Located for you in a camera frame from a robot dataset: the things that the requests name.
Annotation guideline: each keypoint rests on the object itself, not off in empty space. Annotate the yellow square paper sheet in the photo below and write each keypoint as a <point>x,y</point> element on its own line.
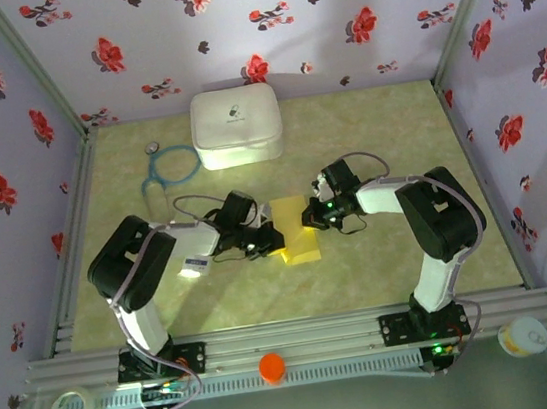
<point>294,212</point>

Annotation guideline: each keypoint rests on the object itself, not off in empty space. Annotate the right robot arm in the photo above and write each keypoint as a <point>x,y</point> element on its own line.
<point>436,213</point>

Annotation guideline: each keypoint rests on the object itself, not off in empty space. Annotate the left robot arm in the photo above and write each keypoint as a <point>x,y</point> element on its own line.
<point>130,263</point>

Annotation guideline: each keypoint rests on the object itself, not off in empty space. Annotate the white packet with blue label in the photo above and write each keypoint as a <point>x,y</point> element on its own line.
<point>196,267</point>

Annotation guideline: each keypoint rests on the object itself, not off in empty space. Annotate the white medical pouch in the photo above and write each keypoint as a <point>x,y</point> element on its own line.
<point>237,123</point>

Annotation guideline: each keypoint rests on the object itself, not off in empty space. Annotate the blue stethoscope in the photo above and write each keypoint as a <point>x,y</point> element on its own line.
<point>151,148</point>

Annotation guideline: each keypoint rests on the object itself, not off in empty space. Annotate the orange round cap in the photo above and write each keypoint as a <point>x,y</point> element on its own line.
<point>272,366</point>

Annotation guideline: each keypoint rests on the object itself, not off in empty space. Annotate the small electronics board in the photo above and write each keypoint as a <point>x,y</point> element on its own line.
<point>164,391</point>
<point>444,349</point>

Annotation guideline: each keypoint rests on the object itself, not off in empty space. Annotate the white and yellow jar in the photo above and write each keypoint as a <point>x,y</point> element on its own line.
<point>523,335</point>

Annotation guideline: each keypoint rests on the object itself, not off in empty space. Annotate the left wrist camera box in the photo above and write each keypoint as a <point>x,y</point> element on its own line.
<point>266,214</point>

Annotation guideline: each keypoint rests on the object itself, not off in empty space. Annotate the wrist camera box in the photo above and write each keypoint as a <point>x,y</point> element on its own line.
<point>266,214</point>
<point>320,187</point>

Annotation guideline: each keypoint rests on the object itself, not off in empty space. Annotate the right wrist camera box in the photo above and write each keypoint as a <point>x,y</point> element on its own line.
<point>320,187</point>

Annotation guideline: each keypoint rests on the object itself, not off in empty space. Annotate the aluminium mounting rail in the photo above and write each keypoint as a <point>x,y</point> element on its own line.
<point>296,340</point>

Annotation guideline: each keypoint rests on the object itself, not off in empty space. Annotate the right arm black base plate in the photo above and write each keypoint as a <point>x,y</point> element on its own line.
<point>395,327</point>

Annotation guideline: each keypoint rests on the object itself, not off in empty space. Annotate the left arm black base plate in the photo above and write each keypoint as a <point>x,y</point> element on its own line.
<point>192,356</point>

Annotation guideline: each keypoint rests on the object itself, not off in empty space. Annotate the aluminium side rail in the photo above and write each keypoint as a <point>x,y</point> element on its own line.
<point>77,190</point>
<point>483,187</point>

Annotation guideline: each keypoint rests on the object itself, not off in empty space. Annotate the aluminium frame post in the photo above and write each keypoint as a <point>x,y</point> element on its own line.
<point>464,3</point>
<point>28,65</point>

